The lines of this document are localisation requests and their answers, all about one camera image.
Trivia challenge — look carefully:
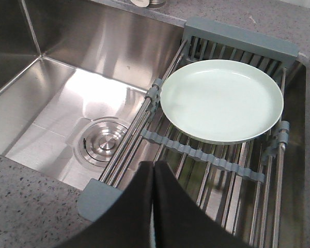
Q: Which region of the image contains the grey sink dish rack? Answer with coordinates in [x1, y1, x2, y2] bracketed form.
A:
[77, 17, 298, 247]

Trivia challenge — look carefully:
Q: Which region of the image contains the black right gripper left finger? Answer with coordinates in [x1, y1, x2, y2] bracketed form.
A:
[58, 161, 153, 247]

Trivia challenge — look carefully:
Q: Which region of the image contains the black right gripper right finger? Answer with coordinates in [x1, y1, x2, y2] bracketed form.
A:
[153, 161, 250, 247]

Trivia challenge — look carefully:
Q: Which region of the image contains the stainless steel sink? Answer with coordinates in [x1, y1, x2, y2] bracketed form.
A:
[0, 1, 308, 247]

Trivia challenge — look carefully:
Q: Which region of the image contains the light green round plate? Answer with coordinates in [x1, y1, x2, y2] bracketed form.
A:
[160, 59, 284, 144]

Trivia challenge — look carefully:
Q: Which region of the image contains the round steel sink drain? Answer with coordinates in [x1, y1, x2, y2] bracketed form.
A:
[74, 117, 129, 168]

